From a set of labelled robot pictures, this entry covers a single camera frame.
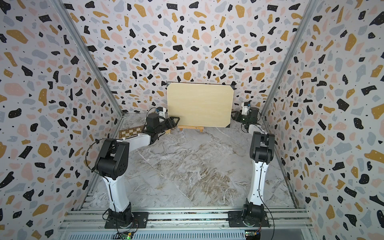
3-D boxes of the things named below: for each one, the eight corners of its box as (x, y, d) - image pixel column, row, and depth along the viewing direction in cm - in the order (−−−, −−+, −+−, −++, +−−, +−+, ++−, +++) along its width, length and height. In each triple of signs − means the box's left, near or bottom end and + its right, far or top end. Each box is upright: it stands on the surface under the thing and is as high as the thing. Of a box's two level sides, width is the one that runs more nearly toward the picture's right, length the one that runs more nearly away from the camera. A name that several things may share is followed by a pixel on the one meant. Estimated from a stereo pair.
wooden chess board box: (120, 140, 107) (118, 137, 105) (120, 133, 111) (118, 130, 109) (143, 134, 111) (142, 131, 108) (142, 128, 115) (141, 125, 112)
